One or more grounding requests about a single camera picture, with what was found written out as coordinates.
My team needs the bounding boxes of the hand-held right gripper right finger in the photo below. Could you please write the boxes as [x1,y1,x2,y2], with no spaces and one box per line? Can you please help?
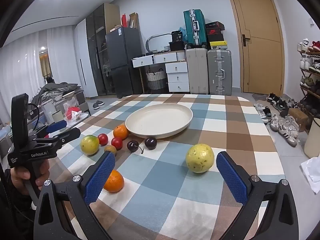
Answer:
[216,151,299,240]

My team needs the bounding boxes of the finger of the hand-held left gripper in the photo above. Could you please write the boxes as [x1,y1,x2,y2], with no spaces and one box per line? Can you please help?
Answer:
[32,127,81,152]
[30,119,67,139]

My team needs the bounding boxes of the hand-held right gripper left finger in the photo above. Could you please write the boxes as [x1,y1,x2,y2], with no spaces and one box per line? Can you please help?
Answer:
[34,151,116,240]

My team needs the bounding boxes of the orange tangerine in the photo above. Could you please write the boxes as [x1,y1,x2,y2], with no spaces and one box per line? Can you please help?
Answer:
[113,125,129,140]
[103,169,125,193]

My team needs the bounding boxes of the green yellow passion fruit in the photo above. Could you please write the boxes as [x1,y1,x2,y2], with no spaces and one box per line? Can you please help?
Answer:
[80,135,100,155]

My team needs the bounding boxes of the small red tomato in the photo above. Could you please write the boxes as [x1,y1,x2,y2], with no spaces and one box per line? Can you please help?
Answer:
[97,133,109,146]
[111,137,123,150]

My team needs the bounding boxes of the yellow speckled passion fruit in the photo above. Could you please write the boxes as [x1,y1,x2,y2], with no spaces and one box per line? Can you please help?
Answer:
[185,144,215,174]

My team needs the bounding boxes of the dark red cherry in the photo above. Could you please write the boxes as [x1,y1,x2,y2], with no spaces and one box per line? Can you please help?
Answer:
[144,137,158,150]

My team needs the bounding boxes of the cream round plate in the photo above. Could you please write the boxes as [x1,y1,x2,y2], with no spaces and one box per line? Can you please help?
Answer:
[125,103,193,139]

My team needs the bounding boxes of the person's left hand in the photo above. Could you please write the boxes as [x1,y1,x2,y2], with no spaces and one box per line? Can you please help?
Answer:
[10,159,51,195]

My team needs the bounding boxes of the white cup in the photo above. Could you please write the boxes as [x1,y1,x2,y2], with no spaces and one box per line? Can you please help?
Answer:
[51,110,63,123]

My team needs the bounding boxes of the clear bag with red item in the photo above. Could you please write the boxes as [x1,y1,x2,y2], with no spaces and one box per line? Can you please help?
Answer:
[62,97,83,122]

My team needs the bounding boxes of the dark grey jacket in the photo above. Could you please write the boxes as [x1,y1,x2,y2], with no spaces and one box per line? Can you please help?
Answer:
[37,81,83,101]

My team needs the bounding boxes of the dark purple plum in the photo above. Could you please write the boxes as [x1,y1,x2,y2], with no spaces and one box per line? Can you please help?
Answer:
[127,140,145,155]

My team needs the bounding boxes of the checkered tablecloth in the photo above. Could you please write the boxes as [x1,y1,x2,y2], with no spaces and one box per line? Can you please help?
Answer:
[54,94,285,240]

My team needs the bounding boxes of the white curtain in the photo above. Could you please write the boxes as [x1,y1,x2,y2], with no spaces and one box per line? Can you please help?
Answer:
[0,27,83,122]

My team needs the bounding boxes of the white wardrobe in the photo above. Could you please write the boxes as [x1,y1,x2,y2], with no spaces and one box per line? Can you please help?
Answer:
[74,19,98,98]

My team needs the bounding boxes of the cluster of scattered shoes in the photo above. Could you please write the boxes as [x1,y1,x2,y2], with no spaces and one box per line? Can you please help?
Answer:
[254,93,300,147]

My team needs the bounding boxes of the white plastic bag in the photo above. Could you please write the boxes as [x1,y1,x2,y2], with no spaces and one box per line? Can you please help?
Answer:
[300,157,320,193]

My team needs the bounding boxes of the dark glass cabinet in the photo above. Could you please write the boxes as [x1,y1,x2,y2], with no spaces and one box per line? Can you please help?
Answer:
[86,3,121,97]

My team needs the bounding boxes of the cream metal bucket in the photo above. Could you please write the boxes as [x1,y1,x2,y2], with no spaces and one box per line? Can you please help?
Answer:
[304,117,320,159]

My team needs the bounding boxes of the brown cardboard box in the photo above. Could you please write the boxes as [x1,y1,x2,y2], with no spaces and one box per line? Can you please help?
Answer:
[288,108,309,126]

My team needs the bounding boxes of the dark grey refrigerator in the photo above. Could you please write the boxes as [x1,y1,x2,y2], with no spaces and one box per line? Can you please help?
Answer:
[105,27,143,98]

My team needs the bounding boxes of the grey white woven basket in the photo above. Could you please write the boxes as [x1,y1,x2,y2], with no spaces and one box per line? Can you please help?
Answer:
[146,69,167,90]

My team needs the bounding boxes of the white drawer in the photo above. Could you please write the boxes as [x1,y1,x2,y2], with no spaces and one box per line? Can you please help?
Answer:
[165,62,188,74]
[153,52,178,64]
[168,82,190,93]
[132,55,154,68]
[167,72,189,83]

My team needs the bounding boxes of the silver suitcase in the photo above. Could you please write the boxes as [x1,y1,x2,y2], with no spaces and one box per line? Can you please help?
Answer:
[207,49,232,96]

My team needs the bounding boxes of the beige suitcase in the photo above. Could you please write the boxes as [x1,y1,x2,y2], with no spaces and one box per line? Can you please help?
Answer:
[186,48,209,95]

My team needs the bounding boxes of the white drawer desk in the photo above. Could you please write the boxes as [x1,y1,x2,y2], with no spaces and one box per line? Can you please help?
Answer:
[132,51,190,93]

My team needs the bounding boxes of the wooden shoe rack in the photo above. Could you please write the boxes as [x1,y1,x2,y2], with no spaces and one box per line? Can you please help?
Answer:
[297,40,320,120]

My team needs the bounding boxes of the wooden door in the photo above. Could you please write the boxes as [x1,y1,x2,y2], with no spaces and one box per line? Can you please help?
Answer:
[225,0,286,97]

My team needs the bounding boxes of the grey oval hoop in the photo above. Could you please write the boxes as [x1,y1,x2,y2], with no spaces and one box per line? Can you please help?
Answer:
[146,33,173,53]

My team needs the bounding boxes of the brown cardboard carton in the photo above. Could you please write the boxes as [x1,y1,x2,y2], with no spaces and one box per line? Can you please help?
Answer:
[129,12,140,30]

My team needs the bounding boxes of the yellow black shoe box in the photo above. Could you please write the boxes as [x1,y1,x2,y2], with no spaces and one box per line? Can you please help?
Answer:
[210,41,228,50]

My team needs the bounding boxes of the rows of assorted sneakers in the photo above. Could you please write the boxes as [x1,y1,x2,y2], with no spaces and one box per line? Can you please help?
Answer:
[297,39,320,115]

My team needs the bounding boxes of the black storage box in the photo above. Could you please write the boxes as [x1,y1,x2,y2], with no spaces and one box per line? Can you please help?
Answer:
[169,41,186,52]

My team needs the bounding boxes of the black printed box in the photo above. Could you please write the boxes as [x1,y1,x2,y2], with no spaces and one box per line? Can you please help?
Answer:
[171,31,184,43]

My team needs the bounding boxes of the teal suitcase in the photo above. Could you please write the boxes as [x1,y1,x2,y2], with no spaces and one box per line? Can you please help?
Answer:
[183,9,207,49]

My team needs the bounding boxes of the black cable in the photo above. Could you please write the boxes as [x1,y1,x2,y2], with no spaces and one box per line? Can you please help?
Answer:
[29,102,42,130]

